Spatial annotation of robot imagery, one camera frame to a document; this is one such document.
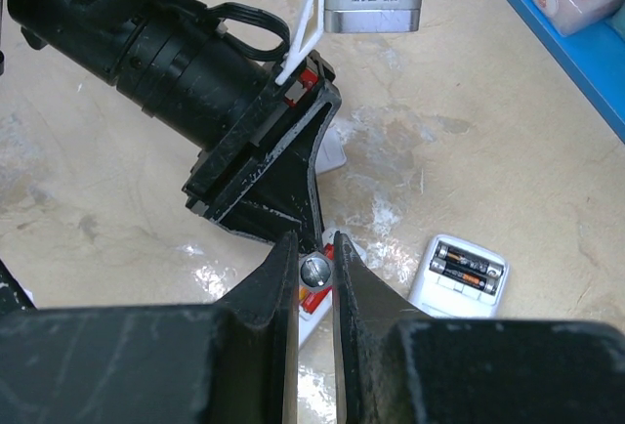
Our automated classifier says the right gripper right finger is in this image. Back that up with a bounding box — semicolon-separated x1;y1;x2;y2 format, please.
332;232;421;423

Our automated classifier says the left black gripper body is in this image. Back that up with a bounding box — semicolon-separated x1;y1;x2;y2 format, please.
115;18;335;214

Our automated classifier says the blue wooden shelf unit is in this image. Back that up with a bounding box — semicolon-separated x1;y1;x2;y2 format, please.
506;0;624;139

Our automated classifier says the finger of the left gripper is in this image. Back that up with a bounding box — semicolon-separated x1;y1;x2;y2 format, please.
212;86;342;253

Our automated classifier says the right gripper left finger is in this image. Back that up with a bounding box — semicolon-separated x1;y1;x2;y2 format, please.
209;232;299;423

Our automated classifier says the red battery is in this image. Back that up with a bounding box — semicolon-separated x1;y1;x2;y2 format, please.
299;253;333;315

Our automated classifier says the white battery cover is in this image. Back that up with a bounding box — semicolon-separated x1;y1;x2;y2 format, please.
315;125;347;175

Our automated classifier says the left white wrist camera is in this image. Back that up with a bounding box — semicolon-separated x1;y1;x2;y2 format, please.
275;0;423;85

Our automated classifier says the wide white remote control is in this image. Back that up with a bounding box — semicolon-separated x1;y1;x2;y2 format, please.
408;234;510;318

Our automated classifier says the slim white remote control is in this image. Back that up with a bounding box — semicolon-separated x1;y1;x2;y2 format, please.
298;228;338;348

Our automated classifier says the black battery lower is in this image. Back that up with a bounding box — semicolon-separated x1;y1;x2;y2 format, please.
430;258;497;295

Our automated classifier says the black battery upper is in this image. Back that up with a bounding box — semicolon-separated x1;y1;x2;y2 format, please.
435;243;504;278

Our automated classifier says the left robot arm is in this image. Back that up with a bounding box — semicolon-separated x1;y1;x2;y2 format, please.
8;0;341;254

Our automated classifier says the black battery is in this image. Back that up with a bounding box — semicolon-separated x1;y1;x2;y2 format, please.
430;258;497;295
435;243;504;278

